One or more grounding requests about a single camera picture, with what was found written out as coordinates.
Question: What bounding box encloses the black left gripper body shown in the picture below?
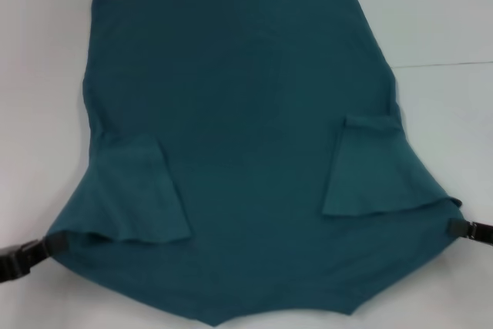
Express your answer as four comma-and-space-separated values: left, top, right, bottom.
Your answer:
0, 243, 32, 284

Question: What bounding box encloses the blue t-shirt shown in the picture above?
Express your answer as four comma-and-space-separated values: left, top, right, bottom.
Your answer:
44, 0, 463, 329

